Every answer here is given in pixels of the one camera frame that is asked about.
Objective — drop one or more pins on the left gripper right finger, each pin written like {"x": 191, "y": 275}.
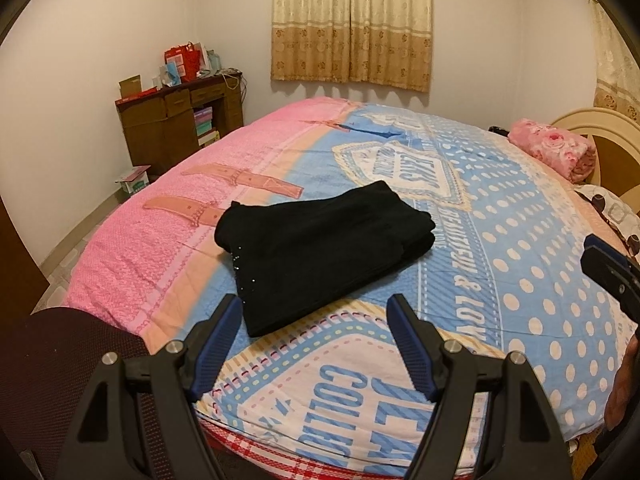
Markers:
{"x": 521, "y": 438}

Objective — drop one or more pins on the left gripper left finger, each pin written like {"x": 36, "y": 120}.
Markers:
{"x": 107, "y": 440}

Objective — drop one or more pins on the black garment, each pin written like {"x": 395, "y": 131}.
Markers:
{"x": 293, "y": 258}

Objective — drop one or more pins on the person's right hand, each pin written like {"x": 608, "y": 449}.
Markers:
{"x": 620, "y": 395}

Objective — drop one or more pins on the white patterned pillow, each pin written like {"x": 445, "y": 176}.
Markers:
{"x": 615, "y": 212}

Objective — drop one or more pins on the cream wooden headboard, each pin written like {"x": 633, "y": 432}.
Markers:
{"x": 617, "y": 141}

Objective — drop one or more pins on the blue pink patterned bedspread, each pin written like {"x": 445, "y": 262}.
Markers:
{"x": 329, "y": 395}

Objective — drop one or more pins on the beige side curtain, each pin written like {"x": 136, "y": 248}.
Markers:
{"x": 617, "y": 86}

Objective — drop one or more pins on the small white cardboard box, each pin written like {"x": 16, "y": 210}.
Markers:
{"x": 133, "y": 180}

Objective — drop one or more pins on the brown wooden desk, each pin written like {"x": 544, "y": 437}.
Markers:
{"x": 164, "y": 127}

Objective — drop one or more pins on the brown cardboard box on desk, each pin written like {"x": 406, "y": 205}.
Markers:
{"x": 131, "y": 86}

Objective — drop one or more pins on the red gift bag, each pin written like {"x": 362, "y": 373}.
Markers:
{"x": 187, "y": 59}

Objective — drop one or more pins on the beige patterned window curtain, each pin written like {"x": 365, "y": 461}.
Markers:
{"x": 385, "y": 42}

